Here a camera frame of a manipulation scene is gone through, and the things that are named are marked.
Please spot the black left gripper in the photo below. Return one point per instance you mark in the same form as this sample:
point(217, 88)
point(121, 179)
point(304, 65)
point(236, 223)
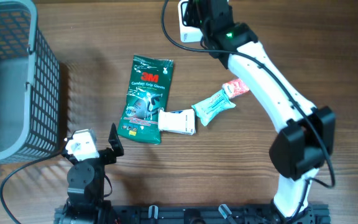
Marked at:
point(109, 156)

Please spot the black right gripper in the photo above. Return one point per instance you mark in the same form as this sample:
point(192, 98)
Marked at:
point(192, 13)

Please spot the green 3M gloves packet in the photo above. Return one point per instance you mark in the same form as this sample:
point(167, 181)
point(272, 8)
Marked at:
point(147, 94)

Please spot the white blue packet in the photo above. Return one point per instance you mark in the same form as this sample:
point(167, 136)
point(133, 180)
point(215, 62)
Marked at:
point(181, 122)

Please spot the red white small packet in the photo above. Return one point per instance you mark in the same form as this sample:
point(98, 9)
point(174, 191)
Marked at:
point(235, 88)

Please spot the light blue tissue packet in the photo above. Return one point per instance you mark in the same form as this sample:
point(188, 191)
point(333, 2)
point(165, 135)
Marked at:
point(207, 109)

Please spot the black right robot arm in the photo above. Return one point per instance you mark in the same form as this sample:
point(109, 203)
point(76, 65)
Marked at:
point(305, 134)

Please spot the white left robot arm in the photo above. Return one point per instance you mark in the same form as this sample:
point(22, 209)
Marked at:
point(86, 202)

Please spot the white barcode scanner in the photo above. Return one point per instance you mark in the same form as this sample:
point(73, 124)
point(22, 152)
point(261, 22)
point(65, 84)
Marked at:
point(188, 34)

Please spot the grey plastic basket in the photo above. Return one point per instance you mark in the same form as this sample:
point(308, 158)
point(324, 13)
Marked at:
point(29, 86)

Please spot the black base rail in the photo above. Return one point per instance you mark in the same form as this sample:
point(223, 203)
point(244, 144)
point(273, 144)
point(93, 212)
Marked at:
point(253, 213)

